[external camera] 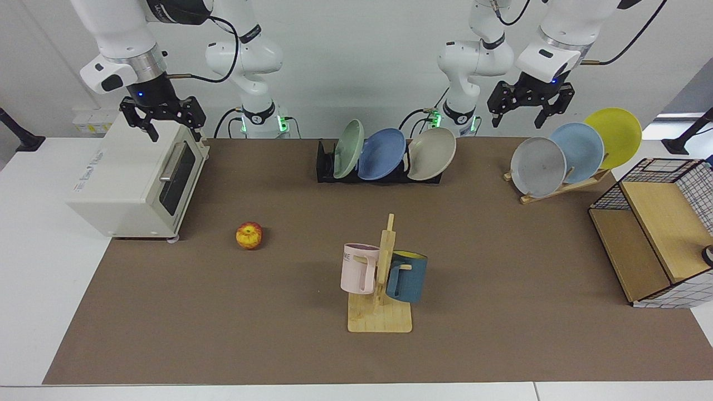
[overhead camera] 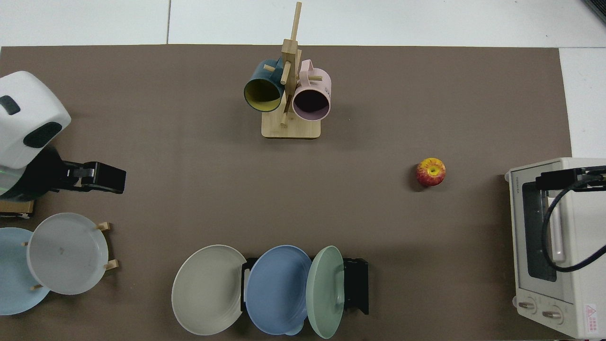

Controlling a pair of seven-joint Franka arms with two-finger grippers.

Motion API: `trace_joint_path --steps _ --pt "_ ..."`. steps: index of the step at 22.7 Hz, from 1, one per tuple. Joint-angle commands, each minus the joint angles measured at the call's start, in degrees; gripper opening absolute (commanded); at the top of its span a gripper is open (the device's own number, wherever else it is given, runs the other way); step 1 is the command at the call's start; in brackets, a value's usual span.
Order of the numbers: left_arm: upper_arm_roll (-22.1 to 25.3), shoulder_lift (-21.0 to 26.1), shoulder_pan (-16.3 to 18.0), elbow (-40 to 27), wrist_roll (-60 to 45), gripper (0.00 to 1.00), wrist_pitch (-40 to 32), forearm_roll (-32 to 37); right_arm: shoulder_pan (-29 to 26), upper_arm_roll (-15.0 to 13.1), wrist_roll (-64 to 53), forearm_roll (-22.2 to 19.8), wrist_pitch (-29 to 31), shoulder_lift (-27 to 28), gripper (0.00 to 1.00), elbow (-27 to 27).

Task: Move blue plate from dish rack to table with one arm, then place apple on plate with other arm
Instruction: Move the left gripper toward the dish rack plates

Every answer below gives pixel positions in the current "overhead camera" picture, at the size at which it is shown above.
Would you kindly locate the red yellow apple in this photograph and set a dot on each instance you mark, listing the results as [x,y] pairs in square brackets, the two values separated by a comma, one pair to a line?
[431,172]

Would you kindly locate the wooden plate rack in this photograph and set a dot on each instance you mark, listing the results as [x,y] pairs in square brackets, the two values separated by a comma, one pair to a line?
[111,265]

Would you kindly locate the grey white plate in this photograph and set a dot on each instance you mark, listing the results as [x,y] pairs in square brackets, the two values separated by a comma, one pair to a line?
[66,253]

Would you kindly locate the pale blue plate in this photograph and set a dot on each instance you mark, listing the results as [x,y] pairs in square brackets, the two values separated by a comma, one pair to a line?
[14,274]

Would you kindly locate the beige plate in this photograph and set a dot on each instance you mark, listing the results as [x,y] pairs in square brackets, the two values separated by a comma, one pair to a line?
[208,290]

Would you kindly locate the black dish rack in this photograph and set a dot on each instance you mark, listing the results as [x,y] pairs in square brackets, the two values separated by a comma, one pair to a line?
[356,284]

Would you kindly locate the green plate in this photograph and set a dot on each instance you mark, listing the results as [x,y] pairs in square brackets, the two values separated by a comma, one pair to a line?
[324,293]

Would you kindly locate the brown table cloth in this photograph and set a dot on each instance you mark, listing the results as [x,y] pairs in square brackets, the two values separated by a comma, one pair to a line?
[189,189]

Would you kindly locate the pale toaster oven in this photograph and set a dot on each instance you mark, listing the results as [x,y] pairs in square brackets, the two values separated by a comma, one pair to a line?
[582,293]

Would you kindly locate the toaster oven knob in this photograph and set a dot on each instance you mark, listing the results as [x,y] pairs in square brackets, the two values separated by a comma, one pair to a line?
[552,314]
[527,305]

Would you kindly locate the dark grey corner object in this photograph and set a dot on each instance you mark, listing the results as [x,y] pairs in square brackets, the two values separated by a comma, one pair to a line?
[597,8]

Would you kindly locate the dark teal cup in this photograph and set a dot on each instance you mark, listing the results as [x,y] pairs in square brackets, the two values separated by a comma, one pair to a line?
[262,94]

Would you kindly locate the wooden cup stand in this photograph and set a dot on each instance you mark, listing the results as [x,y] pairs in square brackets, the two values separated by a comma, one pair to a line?
[291,128]

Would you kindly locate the pink cup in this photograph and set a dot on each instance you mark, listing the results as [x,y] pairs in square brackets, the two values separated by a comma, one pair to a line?
[311,102]

